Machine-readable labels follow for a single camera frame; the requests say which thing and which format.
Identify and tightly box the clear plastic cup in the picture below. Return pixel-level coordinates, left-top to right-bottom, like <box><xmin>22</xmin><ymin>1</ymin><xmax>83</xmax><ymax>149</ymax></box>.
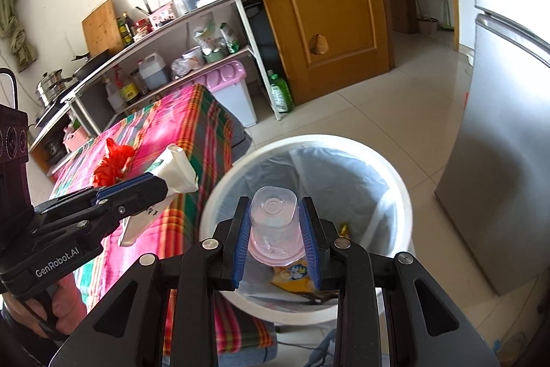
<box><xmin>248</xmin><ymin>185</ymin><xmax>307</xmax><ymax>267</ymax></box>

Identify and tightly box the dark cooking pot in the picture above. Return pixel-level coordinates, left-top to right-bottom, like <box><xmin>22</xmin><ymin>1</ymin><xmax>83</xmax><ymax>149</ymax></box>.
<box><xmin>45</xmin><ymin>137</ymin><xmax>69</xmax><ymax>161</ymax></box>

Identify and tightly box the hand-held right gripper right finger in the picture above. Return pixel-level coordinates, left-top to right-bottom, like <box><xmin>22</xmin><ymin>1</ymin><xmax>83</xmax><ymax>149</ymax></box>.
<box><xmin>299</xmin><ymin>196</ymin><xmax>501</xmax><ymax>367</ymax></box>

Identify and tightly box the white round trash bin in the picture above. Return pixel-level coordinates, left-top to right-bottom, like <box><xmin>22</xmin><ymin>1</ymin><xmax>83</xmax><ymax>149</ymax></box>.
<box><xmin>198</xmin><ymin>134</ymin><xmax>413</xmax><ymax>325</ymax></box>

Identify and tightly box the white round container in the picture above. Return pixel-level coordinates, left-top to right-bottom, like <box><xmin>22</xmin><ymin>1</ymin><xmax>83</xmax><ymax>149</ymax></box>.
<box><xmin>183</xmin><ymin>46</ymin><xmax>205</xmax><ymax>67</ymax></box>

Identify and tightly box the yellow chip bag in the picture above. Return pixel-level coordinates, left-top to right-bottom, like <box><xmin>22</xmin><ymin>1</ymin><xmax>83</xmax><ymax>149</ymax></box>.
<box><xmin>271</xmin><ymin>221</ymin><xmax>357</xmax><ymax>294</ymax></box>

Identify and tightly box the red plastic bag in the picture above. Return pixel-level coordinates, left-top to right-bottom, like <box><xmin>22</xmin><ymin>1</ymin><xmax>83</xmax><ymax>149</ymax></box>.
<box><xmin>92</xmin><ymin>138</ymin><xmax>136</xmax><ymax>188</ymax></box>

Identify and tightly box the black floor cable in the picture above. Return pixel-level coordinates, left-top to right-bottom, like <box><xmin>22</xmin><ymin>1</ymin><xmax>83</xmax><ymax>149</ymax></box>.
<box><xmin>275</xmin><ymin>339</ymin><xmax>319</xmax><ymax>350</ymax></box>

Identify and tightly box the crumpled clear plastic bag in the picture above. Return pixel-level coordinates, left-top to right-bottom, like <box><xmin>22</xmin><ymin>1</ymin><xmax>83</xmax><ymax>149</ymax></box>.
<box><xmin>171</xmin><ymin>57</ymin><xmax>194</xmax><ymax>79</ymax></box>

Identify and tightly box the green plastic bottle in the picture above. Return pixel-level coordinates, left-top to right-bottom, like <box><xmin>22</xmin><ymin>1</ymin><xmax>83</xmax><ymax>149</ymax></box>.
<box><xmin>267</xmin><ymin>70</ymin><xmax>295</xmax><ymax>112</ymax></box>

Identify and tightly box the pink green plaid blanket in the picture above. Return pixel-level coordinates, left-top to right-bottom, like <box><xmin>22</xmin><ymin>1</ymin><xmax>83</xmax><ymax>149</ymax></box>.
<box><xmin>49</xmin><ymin>84</ymin><xmax>276</xmax><ymax>355</ymax></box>

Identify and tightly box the green bowl with bags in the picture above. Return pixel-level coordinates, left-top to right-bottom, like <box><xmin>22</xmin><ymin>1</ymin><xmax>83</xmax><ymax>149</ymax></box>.
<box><xmin>192</xmin><ymin>14</ymin><xmax>228</xmax><ymax>64</ymax></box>

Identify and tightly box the clear plastic bottle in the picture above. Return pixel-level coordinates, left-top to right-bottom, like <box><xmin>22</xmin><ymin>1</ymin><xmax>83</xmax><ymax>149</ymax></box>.
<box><xmin>105</xmin><ymin>77</ymin><xmax>125</xmax><ymax>112</ymax></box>

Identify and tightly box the white plastic jug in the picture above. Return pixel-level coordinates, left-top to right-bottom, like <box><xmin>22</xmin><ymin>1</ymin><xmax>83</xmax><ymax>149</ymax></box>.
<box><xmin>137</xmin><ymin>53</ymin><xmax>169</xmax><ymax>89</ymax></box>

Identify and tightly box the metal kitchen shelf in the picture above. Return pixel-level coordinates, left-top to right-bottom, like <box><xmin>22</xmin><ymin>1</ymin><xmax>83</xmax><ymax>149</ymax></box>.
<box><xmin>28</xmin><ymin>0</ymin><xmax>284</xmax><ymax>179</ymax></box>

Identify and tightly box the yellow label bottle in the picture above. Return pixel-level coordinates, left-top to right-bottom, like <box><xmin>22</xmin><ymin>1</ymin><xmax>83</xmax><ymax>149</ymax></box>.
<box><xmin>118</xmin><ymin>68</ymin><xmax>140</xmax><ymax>105</ymax></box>

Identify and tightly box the silver refrigerator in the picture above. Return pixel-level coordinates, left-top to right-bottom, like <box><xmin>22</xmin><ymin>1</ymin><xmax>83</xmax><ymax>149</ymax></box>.
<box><xmin>434</xmin><ymin>0</ymin><xmax>550</xmax><ymax>296</ymax></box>

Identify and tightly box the black induction cooktop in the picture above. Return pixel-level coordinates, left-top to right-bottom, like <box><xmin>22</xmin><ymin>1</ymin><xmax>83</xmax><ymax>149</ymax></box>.
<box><xmin>34</xmin><ymin>100</ymin><xmax>69</xmax><ymax>127</ymax></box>

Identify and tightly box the steel steamer pot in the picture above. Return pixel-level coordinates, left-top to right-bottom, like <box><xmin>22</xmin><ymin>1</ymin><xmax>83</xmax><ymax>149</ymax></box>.
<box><xmin>35</xmin><ymin>69</ymin><xmax>74</xmax><ymax>107</ymax></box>

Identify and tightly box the black wok pan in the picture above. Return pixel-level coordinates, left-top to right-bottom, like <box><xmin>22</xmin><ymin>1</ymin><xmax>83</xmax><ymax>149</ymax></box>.
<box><xmin>71</xmin><ymin>49</ymin><xmax>110</xmax><ymax>79</ymax></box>

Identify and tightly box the pink lidded white bin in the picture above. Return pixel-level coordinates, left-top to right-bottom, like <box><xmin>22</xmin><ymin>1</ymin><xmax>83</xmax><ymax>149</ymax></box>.
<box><xmin>195</xmin><ymin>60</ymin><xmax>259</xmax><ymax>129</ymax></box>

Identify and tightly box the pink plastic basket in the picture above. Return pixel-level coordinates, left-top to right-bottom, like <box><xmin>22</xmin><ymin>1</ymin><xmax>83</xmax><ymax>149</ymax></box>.
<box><xmin>64</xmin><ymin>124</ymin><xmax>91</xmax><ymax>150</ymax></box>

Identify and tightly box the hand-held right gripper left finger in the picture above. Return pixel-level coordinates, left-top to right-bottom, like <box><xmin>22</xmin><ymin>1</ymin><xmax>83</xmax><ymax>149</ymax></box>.
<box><xmin>56</xmin><ymin>196</ymin><xmax>252</xmax><ymax>367</ymax></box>

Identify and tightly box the white paper carton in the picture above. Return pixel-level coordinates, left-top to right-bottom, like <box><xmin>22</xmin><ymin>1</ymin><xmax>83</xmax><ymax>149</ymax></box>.
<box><xmin>118</xmin><ymin>143</ymin><xmax>199</xmax><ymax>248</ymax></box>

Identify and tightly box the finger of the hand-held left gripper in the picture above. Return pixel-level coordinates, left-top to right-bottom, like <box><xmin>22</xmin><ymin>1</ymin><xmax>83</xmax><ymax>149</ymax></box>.
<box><xmin>26</xmin><ymin>175</ymin><xmax>169</xmax><ymax>242</ymax></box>
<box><xmin>32</xmin><ymin>173</ymin><xmax>155</xmax><ymax>222</ymax></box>

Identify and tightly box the wooden door ornament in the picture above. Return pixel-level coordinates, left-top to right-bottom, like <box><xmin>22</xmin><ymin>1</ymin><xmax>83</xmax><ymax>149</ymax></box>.
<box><xmin>306</xmin><ymin>34</ymin><xmax>329</xmax><ymax>56</ymax></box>

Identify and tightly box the blue grey cloth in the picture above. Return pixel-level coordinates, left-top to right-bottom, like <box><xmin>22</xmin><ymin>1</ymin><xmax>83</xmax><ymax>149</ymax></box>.
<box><xmin>301</xmin><ymin>328</ymin><xmax>340</xmax><ymax>367</ymax></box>

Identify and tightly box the pink utensil box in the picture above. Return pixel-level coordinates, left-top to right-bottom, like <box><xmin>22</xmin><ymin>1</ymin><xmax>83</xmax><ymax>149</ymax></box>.
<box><xmin>136</xmin><ymin>0</ymin><xmax>179</xmax><ymax>30</ymax></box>

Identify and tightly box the wooden cutting board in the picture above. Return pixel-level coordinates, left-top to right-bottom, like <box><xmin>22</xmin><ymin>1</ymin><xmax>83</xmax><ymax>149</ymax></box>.
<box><xmin>81</xmin><ymin>0</ymin><xmax>126</xmax><ymax>56</ymax></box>

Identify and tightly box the green white bottle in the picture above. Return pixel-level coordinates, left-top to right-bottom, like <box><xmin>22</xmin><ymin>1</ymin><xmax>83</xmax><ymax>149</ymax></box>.
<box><xmin>220</xmin><ymin>23</ymin><xmax>240</xmax><ymax>54</ymax></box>

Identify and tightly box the small brown jar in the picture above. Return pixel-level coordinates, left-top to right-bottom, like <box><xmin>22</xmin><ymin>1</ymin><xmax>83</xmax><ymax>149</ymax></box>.
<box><xmin>131</xmin><ymin>70</ymin><xmax>149</xmax><ymax>95</ymax></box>

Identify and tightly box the clear plastic bin liner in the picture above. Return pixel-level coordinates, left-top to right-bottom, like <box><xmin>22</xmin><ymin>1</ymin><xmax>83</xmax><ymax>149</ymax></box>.
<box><xmin>215</xmin><ymin>148</ymin><xmax>396</xmax><ymax>307</ymax></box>

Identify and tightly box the person's left hand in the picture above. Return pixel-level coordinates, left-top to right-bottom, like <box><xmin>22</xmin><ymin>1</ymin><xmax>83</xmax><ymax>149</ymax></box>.
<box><xmin>9</xmin><ymin>277</ymin><xmax>89</xmax><ymax>339</ymax></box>

